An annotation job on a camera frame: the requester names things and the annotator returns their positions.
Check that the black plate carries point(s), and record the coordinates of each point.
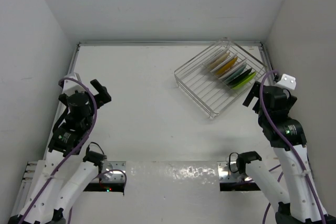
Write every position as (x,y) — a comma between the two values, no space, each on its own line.
(239,78)

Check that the metal base plate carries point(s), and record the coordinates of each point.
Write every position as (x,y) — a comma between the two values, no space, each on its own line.
(227,172)
(113,172)

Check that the yellow patterned plate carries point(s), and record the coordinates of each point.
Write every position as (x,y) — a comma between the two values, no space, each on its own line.
(227,66)

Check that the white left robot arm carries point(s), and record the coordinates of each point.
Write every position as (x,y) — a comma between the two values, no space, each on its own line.
(58,185)

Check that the white plate ring pattern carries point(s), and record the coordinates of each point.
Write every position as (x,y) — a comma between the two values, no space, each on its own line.
(231,70)

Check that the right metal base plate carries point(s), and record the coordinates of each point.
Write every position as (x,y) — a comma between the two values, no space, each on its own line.
(227,172)

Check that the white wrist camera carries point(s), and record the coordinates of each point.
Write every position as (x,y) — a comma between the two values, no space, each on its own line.
(70,87)
(287,82)

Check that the lime green plate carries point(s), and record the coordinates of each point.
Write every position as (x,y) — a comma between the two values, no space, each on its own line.
(241,82)

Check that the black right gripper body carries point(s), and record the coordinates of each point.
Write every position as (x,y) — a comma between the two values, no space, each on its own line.
(289,100)

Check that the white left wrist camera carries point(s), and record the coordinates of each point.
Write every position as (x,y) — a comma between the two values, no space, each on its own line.
(70,87)

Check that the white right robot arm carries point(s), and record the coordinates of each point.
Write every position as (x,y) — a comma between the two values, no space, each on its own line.
(299,201)

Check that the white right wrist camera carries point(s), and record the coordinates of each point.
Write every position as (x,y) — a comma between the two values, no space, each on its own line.
(287,82)

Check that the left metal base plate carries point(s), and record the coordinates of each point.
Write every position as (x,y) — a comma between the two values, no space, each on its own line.
(113,172)

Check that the white plate orange sunburst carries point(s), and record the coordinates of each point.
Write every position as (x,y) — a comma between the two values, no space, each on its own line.
(223,53)

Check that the teal blue patterned plate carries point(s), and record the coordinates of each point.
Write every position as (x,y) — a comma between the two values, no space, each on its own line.
(235,74)

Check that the cream beige plate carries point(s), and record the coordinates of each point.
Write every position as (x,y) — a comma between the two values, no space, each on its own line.
(219,61)

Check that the silver wire dish rack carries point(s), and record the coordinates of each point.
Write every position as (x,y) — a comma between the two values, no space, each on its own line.
(205,88)

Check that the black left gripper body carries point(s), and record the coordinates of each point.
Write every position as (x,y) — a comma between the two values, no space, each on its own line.
(91,114)

